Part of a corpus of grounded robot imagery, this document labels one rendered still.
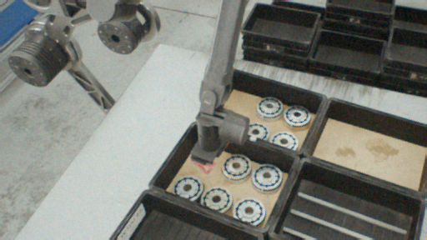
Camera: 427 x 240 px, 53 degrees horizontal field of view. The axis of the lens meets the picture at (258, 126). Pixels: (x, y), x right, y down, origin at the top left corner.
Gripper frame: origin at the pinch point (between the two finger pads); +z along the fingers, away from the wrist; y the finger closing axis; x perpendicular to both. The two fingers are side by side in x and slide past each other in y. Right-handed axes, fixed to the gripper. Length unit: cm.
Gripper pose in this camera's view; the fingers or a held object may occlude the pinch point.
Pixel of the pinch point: (211, 162)
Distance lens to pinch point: 119.4
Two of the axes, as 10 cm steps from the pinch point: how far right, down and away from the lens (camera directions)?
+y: 4.0, -6.9, 6.1
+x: -9.2, -3.3, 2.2
